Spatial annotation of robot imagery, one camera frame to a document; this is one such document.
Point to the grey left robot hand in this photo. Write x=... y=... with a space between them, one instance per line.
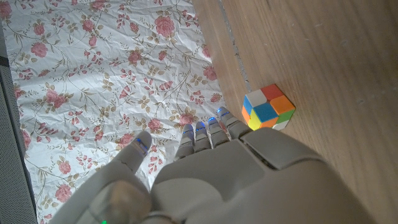
x=236 y=180

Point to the colourful puzzle cube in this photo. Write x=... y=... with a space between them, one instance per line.
x=267 y=107

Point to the floral backdrop cloth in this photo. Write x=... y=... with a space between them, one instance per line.
x=99 y=71

